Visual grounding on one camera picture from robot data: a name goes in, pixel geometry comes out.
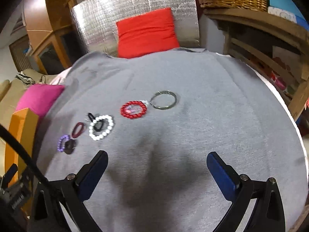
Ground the grey blanket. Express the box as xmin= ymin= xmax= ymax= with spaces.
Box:
xmin=35 ymin=49 xmax=308 ymax=231

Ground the striped cloth on sofa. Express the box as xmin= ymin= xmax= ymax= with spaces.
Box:
xmin=15 ymin=71 xmax=46 ymax=86

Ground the red cushion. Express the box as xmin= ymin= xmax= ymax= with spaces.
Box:
xmin=116 ymin=7 xmax=180 ymax=59

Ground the purple bead bracelet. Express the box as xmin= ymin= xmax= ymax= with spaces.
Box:
xmin=57 ymin=134 xmax=71 ymax=153

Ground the maroon hair tie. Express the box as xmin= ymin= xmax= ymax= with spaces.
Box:
xmin=71 ymin=121 xmax=86 ymax=139

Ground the wooden cabinet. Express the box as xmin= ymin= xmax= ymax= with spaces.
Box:
xmin=23 ymin=0 xmax=83 ymax=75

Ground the white pearl bead bracelet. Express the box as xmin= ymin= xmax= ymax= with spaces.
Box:
xmin=88 ymin=114 xmax=115 ymax=141

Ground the wooden shelf unit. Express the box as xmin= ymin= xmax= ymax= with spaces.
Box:
xmin=204 ymin=9 xmax=308 ymax=120

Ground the blue cardboard box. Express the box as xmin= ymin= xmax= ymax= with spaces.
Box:
xmin=268 ymin=0 xmax=308 ymax=31

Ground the dark brown hair tie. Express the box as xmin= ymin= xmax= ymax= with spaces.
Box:
xmin=63 ymin=139 xmax=77 ymax=155

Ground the metal bangle ring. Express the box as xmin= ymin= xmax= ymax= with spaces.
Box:
xmin=149 ymin=90 xmax=178 ymax=111

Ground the pink pillow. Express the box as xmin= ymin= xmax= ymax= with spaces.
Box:
xmin=16 ymin=84 xmax=65 ymax=119

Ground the black hair tie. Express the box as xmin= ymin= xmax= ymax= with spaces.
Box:
xmin=87 ymin=112 xmax=105 ymax=133

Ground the silver foil insulation mat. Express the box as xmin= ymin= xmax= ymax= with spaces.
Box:
xmin=71 ymin=0 xmax=199 ymax=57

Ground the black cable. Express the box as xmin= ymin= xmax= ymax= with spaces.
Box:
xmin=0 ymin=123 xmax=53 ymax=191

